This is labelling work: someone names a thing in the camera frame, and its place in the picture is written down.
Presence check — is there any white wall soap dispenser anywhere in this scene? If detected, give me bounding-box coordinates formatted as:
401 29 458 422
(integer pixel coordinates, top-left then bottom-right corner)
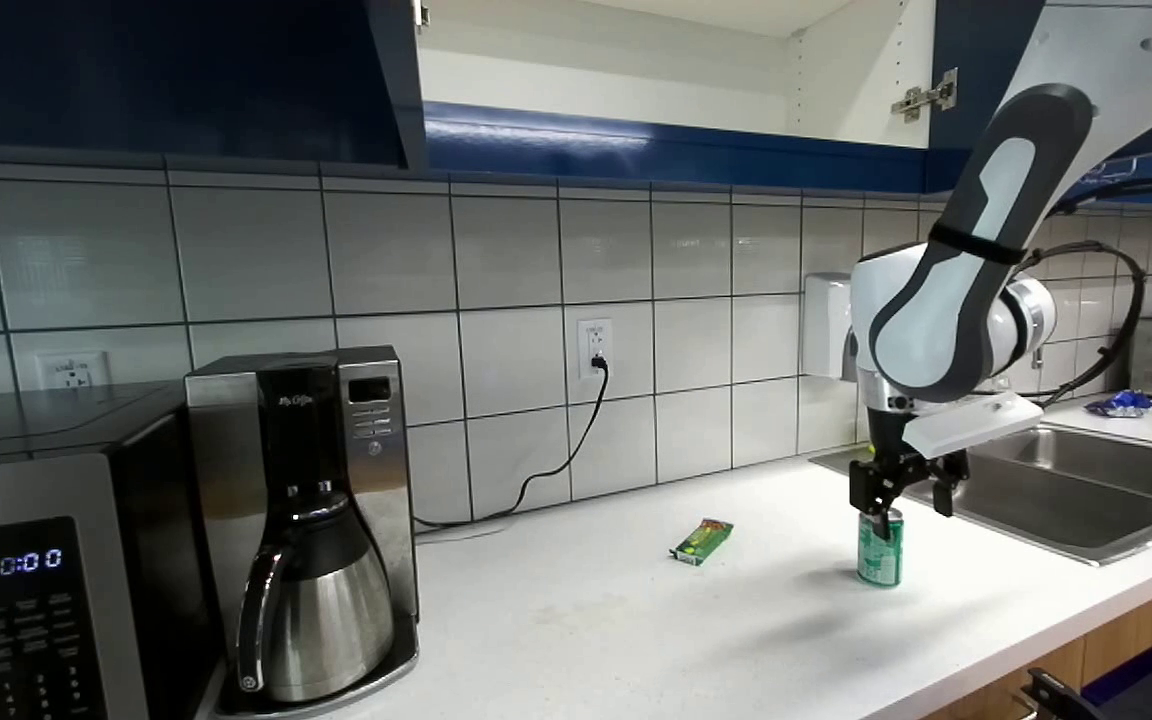
799 270 863 386

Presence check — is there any white wall outlet with plug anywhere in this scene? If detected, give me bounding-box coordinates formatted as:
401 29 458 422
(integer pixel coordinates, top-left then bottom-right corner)
572 316 614 398

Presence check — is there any white open wall cabinet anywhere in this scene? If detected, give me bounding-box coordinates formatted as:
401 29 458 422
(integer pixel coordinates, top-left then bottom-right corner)
410 0 939 197

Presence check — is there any empty white wall outlet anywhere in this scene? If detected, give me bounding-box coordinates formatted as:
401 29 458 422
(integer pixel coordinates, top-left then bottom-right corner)
36 346 117 394

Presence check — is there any wooden base cabinet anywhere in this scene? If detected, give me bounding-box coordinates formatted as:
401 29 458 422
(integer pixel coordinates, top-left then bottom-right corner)
918 571 1152 720

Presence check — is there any blue plate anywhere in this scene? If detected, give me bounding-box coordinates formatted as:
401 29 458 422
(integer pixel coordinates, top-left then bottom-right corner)
1084 386 1152 422

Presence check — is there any stainless steel sink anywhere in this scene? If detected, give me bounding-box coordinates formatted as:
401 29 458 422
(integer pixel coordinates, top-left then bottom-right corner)
810 419 1152 568

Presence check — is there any green snack packet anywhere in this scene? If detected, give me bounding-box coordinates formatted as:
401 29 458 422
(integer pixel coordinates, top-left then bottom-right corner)
664 515 736 568

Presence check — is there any green soda can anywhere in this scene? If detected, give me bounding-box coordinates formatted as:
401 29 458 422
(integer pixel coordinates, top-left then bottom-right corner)
850 510 909 591

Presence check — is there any black steel coffee maker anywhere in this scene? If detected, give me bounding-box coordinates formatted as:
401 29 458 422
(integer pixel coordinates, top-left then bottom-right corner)
184 345 423 715

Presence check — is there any black microwave oven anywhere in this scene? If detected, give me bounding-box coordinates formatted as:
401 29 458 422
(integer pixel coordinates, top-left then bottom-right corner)
0 385 229 720

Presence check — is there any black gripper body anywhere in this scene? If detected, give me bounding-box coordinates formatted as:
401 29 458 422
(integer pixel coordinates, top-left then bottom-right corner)
848 403 971 510

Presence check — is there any stainless steel carafe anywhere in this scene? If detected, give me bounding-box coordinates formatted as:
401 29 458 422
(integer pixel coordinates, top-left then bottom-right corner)
229 492 401 708

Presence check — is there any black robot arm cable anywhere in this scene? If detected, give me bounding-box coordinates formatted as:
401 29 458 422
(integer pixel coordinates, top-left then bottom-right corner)
1028 234 1152 406

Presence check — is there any black power cable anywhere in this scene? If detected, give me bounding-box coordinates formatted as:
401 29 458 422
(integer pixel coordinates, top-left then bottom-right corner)
410 357 611 534

